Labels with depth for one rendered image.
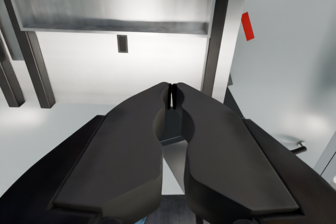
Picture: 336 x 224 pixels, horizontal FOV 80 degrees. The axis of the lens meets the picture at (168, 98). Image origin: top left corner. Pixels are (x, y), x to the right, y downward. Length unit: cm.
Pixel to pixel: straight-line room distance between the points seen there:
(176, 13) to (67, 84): 22
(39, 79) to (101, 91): 10
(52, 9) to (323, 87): 161
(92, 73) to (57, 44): 7
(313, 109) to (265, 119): 33
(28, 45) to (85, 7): 10
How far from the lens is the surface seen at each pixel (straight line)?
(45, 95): 41
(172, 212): 48
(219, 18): 31
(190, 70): 35
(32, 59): 38
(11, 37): 41
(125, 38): 34
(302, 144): 196
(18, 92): 44
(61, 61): 38
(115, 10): 33
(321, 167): 139
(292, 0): 138
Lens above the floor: 120
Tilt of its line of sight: 59 degrees down
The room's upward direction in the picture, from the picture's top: 180 degrees counter-clockwise
